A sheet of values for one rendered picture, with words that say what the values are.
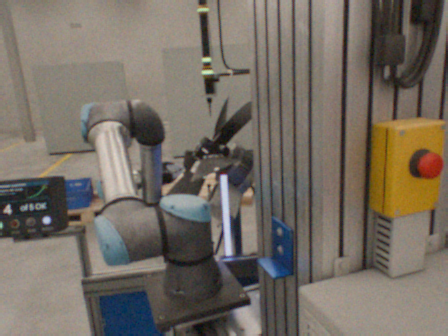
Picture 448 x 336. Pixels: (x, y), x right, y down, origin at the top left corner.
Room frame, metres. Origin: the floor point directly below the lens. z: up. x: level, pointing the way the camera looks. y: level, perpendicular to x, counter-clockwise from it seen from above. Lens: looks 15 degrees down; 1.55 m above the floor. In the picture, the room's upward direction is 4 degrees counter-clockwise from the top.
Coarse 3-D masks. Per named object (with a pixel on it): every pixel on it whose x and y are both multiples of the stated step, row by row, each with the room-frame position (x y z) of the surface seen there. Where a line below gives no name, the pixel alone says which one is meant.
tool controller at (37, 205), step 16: (48, 176) 1.21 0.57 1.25; (0, 192) 1.17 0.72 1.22; (16, 192) 1.18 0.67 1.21; (32, 192) 1.18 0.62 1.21; (48, 192) 1.18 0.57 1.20; (64, 192) 1.27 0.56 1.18; (16, 208) 1.16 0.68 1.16; (32, 208) 1.17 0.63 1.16; (48, 208) 1.17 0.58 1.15; (64, 208) 1.24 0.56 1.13; (48, 224) 1.16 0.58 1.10; (64, 224) 1.21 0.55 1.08
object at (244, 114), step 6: (240, 108) 1.56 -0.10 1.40; (246, 108) 1.63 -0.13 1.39; (234, 114) 1.60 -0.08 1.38; (240, 114) 1.65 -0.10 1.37; (246, 114) 1.68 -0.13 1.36; (234, 120) 1.66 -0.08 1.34; (240, 120) 1.70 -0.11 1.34; (246, 120) 1.73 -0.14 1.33; (228, 126) 1.68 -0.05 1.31; (234, 126) 1.71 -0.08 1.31; (240, 126) 1.73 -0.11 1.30; (228, 132) 1.72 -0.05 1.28; (234, 132) 1.74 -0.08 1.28
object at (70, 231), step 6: (72, 228) 1.23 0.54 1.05; (78, 228) 1.23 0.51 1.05; (84, 228) 1.24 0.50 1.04; (42, 234) 1.21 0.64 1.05; (48, 234) 1.22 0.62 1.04; (54, 234) 1.22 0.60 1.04; (60, 234) 1.22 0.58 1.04; (66, 234) 1.22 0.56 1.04; (72, 234) 1.22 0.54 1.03; (78, 234) 1.22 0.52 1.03; (18, 240) 1.20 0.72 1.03; (24, 240) 1.21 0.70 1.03; (30, 240) 1.21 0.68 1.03; (36, 240) 1.21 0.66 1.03
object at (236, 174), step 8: (240, 152) 1.72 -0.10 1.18; (248, 152) 1.75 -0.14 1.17; (240, 160) 1.69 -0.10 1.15; (248, 160) 1.70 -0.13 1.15; (224, 168) 1.72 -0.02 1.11; (232, 168) 1.67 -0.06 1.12; (240, 168) 1.66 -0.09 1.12; (248, 168) 1.68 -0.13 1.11; (216, 176) 1.75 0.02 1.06; (232, 176) 1.66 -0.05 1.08; (240, 176) 1.65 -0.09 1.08; (232, 184) 1.67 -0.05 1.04
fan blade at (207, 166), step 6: (204, 162) 1.56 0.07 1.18; (210, 162) 1.52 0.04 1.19; (216, 162) 1.50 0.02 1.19; (222, 162) 1.49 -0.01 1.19; (234, 162) 1.41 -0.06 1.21; (198, 168) 1.51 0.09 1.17; (204, 168) 1.47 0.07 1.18; (210, 168) 1.45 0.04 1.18; (222, 168) 1.40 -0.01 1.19; (198, 174) 1.44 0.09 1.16; (204, 174) 1.41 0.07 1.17; (192, 180) 1.42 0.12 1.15
